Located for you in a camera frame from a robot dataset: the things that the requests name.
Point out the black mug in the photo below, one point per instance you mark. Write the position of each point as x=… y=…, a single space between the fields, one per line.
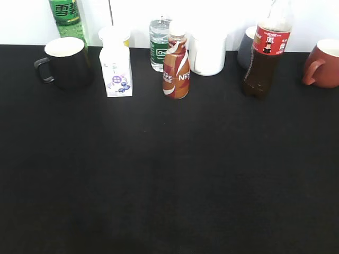
x=66 y=65

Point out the cola bottle red label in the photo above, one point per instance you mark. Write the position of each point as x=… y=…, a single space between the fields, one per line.
x=269 y=43

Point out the white paper cup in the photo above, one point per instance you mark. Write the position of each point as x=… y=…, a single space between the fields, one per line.
x=207 y=51

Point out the white yellow yogurt cup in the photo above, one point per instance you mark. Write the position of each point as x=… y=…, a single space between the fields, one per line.
x=114 y=33

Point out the green sprite bottle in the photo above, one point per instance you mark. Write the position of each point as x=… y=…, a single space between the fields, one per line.
x=67 y=19

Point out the brown nescafe coffee bottle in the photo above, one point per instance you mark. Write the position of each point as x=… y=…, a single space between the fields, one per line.
x=176 y=67

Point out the white blueberry milk carton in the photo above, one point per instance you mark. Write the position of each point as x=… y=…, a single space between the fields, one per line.
x=116 y=68

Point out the clear water bottle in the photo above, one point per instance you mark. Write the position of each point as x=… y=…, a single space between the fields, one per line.
x=158 y=34

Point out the grey mug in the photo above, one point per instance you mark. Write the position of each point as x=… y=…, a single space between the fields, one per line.
x=244 y=51

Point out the red mug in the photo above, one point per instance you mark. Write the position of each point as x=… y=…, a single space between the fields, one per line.
x=321 y=67

